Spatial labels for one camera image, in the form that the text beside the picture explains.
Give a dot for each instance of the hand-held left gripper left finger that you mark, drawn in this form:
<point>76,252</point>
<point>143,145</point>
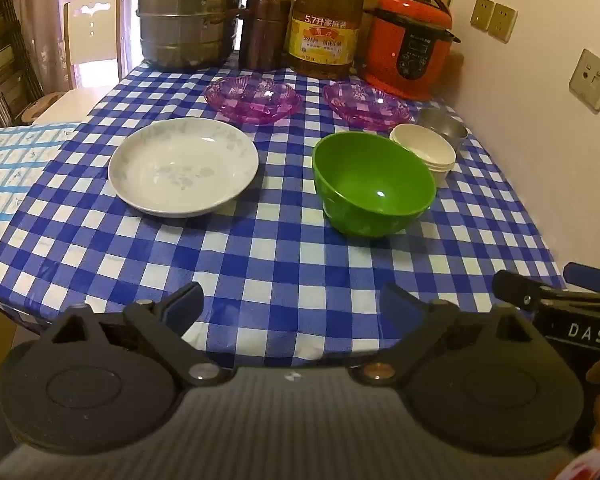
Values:
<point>186,301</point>

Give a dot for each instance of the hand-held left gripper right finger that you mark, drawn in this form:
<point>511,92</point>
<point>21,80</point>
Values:
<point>394,305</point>

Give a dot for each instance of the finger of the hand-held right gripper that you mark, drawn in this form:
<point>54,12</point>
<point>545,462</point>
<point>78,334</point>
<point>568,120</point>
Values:
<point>510,287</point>
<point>587,275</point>

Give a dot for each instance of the green plastic bowl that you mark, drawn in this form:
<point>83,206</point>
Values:
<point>375,185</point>

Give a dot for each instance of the white bowl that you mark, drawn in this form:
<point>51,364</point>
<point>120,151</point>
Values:
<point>440,179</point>
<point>422,145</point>
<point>442,168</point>

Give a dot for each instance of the white floral plate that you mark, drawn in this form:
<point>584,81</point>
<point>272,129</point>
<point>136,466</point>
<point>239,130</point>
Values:
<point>182,167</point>

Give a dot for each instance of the stainless steel bowl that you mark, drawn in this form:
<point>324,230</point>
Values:
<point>445,127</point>

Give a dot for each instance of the pink glass plate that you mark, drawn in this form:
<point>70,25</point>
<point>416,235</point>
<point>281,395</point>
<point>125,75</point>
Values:
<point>365,105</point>
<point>252,97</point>

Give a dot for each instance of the blue white checkered tablecloth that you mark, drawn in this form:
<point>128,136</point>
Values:
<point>280,270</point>

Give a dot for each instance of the red and white object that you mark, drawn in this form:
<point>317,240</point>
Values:
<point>597,465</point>

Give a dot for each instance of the light blue patterned cloth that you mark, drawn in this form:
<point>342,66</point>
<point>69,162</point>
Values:
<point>10,160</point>

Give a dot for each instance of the orange electric pressure cooker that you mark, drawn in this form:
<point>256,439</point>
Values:
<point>410,45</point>

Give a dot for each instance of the beige wooden chair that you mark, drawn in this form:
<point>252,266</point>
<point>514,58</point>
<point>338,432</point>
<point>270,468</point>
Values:
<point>92,35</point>

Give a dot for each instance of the brown cylindrical canister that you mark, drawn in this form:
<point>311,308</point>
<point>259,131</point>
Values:
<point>266,30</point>

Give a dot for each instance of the stainless steel steamer pot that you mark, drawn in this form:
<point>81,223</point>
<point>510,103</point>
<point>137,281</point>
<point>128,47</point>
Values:
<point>190,15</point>

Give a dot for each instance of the large cooking oil bottle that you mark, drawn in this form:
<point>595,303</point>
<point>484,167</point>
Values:
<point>325,25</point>

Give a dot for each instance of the stacked metal tiffin carrier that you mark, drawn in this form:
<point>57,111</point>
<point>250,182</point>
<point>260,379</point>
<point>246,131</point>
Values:
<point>5,50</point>

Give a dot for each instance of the sheer pink curtain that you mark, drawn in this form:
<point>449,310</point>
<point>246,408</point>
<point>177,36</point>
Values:
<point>45,10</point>

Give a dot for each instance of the beige wall socket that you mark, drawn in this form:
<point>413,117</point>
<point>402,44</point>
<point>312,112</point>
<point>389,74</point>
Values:
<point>504,22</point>
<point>592,80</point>
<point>481,12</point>

